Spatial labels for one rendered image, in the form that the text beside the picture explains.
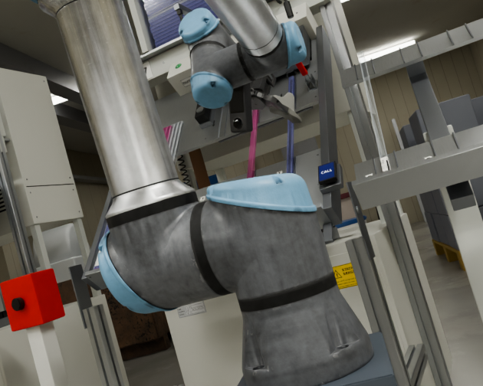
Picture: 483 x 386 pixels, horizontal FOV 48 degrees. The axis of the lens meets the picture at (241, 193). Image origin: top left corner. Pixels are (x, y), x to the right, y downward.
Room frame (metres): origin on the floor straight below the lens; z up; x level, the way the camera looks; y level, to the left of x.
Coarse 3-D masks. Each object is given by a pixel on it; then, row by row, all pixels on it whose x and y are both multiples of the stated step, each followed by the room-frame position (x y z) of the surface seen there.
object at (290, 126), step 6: (288, 84) 1.50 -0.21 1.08; (288, 90) 1.48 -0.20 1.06; (288, 120) 1.40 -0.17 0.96; (288, 126) 1.38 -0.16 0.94; (288, 132) 1.37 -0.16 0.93; (288, 138) 1.35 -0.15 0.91; (288, 144) 1.34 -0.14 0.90; (288, 150) 1.33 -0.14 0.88; (288, 156) 1.31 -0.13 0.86; (288, 162) 1.30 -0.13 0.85; (288, 168) 1.29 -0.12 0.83
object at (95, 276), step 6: (318, 204) 1.16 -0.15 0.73; (318, 210) 1.16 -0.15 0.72; (318, 216) 1.18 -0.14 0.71; (324, 216) 1.18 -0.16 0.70; (324, 222) 1.19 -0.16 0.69; (90, 270) 1.42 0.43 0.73; (96, 270) 1.41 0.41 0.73; (90, 276) 1.42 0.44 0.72; (96, 276) 1.42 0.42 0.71; (102, 276) 1.42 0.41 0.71; (96, 282) 1.44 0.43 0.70; (102, 282) 1.44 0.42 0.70; (102, 288) 1.47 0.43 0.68
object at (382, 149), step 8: (360, 56) 1.32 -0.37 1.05; (360, 64) 1.29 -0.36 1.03; (368, 72) 1.27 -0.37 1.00; (368, 80) 1.23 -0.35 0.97; (368, 88) 1.21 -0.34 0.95; (368, 96) 1.19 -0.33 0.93; (376, 112) 1.14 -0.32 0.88; (376, 120) 1.12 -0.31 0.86; (376, 128) 1.10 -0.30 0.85; (376, 136) 1.08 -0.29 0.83; (384, 144) 1.06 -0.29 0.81; (384, 152) 1.04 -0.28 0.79
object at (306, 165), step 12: (300, 156) 1.31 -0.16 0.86; (312, 156) 1.29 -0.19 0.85; (264, 168) 1.35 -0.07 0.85; (276, 168) 1.33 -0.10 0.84; (300, 168) 1.29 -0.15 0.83; (312, 168) 1.27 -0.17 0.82; (228, 180) 1.40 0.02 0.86; (312, 180) 1.24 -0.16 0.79; (204, 192) 1.42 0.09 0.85; (312, 192) 1.22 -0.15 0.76
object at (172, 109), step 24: (312, 48) 1.56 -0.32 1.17; (312, 72) 1.49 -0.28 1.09; (168, 96) 1.82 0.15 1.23; (192, 96) 1.74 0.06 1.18; (312, 96) 1.43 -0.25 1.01; (168, 120) 1.73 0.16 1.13; (192, 120) 1.65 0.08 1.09; (216, 120) 1.59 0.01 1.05; (264, 120) 1.47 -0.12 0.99; (192, 144) 1.58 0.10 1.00
